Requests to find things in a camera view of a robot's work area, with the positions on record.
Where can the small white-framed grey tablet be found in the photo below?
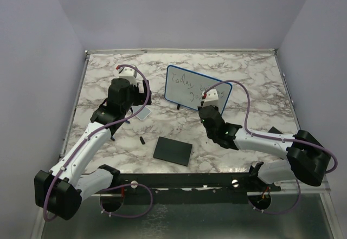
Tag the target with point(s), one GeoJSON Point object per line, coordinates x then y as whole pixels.
{"type": "Point", "coordinates": [143, 113]}

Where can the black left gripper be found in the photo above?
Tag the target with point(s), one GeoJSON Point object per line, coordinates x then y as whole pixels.
{"type": "Point", "coordinates": [141, 97]}

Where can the black marker cap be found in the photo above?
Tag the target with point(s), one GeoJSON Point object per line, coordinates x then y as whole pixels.
{"type": "Point", "coordinates": [142, 141]}

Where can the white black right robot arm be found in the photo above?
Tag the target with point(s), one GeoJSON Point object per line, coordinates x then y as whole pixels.
{"type": "Point", "coordinates": [301, 155]}

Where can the black flat pad right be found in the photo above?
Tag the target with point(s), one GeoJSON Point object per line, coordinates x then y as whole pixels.
{"type": "Point", "coordinates": [274, 130]}

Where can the blue-framed whiteboard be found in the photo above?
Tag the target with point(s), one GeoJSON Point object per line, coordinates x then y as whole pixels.
{"type": "Point", "coordinates": [185, 87]}

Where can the black rectangular eraser pad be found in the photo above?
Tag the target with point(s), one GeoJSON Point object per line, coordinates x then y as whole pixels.
{"type": "Point", "coordinates": [173, 151]}

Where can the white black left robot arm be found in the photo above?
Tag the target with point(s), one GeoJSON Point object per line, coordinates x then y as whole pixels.
{"type": "Point", "coordinates": [61, 190]}

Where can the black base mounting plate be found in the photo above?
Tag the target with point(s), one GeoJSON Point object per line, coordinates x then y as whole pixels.
{"type": "Point", "coordinates": [198, 188]}

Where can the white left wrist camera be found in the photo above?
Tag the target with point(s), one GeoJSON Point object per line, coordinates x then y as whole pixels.
{"type": "Point", "coordinates": [127, 72]}

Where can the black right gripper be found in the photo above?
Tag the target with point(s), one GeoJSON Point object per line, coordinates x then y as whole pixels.
{"type": "Point", "coordinates": [216, 108]}

